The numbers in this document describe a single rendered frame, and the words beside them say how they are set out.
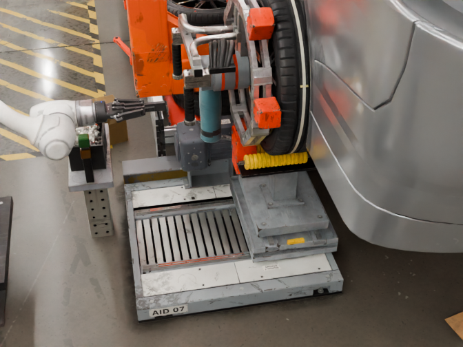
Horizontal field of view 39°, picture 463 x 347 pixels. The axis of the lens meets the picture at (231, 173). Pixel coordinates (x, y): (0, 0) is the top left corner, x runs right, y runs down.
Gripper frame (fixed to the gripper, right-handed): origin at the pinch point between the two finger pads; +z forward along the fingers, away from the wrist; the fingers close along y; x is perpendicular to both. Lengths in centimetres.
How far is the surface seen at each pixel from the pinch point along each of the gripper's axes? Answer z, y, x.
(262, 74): 35.3, 9.5, 13.8
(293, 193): 56, -12, -56
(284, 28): 43, 4, 27
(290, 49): 44, 9, 22
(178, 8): 27, -160, -33
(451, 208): 65, 85, 14
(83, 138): -26.1, -11.0, -17.0
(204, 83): 17.0, 2.5, 8.5
